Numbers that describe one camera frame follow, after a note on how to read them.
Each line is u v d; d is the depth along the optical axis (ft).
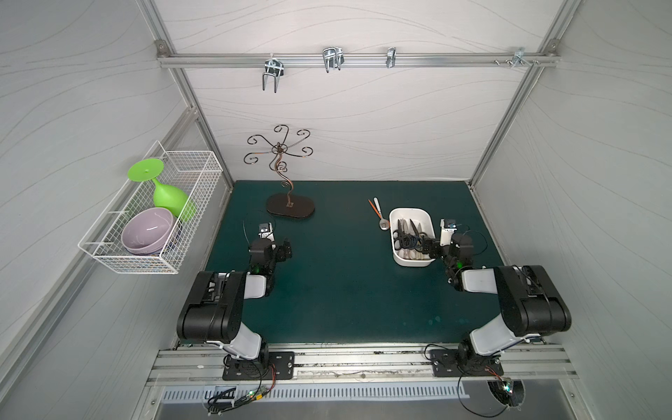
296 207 3.65
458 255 2.41
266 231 2.68
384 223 3.49
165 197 2.08
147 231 2.02
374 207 3.65
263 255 2.35
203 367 2.45
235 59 2.55
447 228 2.74
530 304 1.52
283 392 2.30
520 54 2.51
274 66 2.57
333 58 2.50
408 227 3.42
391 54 2.36
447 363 2.41
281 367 2.42
